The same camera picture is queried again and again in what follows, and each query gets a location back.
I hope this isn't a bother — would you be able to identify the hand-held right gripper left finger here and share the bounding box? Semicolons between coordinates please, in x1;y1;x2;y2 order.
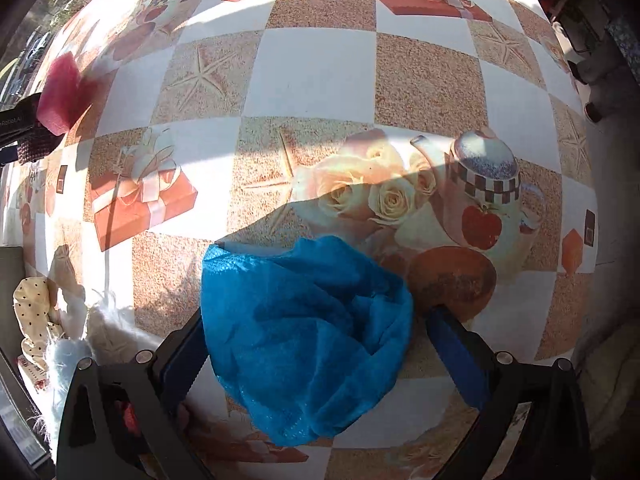
56;310;211;480

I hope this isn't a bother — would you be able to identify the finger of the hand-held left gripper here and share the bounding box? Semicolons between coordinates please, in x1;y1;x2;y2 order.
15;127;56;165

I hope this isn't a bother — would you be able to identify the pink sponge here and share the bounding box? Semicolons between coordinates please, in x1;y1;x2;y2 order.
37;54;98;137

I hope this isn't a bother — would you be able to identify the light blue fluffy scrunchie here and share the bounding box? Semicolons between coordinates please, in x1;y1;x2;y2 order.
40;287;141;456

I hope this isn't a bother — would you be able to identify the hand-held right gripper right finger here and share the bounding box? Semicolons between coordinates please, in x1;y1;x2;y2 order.
425;306;593;480

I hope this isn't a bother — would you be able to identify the checkered printed tablecloth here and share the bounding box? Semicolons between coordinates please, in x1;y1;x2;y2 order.
0;0;601;480

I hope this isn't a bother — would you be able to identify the blue crinkled cloth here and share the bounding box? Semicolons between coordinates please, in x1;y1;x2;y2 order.
200;235;416;448

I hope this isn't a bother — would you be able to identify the cream polka dot scrunchie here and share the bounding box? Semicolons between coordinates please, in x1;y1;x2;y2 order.
12;276;66;361

